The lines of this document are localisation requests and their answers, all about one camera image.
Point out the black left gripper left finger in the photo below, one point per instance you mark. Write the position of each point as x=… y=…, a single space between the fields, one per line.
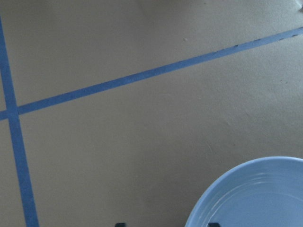
x=120 y=225

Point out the light blue round plate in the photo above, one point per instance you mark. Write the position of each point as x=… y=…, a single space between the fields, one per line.
x=264 y=192

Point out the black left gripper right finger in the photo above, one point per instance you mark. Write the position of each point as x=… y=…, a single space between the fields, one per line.
x=213 y=224

